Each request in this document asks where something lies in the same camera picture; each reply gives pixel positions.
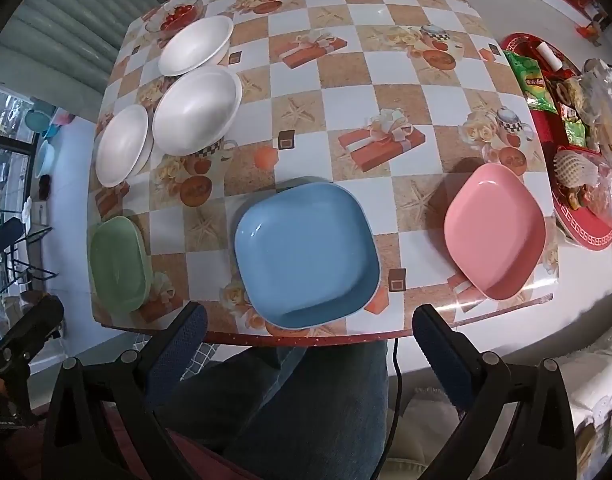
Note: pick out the person's legs in jeans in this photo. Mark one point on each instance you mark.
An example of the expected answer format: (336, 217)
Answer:
(306, 410)

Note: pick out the light blue plastic basin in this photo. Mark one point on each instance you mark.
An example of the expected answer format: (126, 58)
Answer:
(46, 157)

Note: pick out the small green snack packet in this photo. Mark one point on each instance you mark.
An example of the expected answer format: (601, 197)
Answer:
(576, 132)

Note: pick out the pink square plate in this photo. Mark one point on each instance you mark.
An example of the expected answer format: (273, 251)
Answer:
(493, 232)

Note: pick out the white sofa blanket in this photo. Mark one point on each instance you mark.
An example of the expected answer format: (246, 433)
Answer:
(601, 390)

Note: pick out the white bowl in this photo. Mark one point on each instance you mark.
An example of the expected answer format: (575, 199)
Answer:
(122, 147)
(196, 45)
(196, 110)

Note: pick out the red round tray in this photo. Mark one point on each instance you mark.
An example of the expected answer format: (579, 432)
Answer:
(586, 220)

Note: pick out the green square plate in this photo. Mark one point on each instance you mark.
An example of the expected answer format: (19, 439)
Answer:
(118, 265)

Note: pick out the grey checked cushion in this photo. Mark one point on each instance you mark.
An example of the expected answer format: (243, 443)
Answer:
(201, 355)

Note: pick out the blue square plate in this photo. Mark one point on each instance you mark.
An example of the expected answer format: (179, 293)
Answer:
(303, 252)

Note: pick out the teal plastic basin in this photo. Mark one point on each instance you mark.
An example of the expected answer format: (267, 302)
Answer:
(38, 121)

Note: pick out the printed checkered tablecloth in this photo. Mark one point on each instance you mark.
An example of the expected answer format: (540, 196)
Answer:
(346, 115)

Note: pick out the clear plastic bag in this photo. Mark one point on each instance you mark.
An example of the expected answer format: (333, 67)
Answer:
(606, 90)

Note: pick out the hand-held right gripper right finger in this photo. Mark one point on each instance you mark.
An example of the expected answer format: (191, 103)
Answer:
(438, 355)

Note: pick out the white paper roll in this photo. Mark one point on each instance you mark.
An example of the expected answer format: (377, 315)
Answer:
(548, 55)

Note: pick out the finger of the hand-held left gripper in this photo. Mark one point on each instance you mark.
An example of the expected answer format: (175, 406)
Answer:
(41, 317)

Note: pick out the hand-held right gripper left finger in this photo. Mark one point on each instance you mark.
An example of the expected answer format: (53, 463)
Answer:
(186, 340)

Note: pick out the pile of cherry tomatoes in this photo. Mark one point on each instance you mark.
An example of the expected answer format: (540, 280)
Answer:
(178, 14)

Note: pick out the black metal rack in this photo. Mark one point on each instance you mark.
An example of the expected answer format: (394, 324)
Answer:
(31, 270)

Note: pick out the fruit in white foam net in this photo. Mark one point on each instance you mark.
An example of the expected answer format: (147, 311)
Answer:
(573, 170)

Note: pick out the clear glass bowl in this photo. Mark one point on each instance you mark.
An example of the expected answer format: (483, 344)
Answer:
(153, 27)

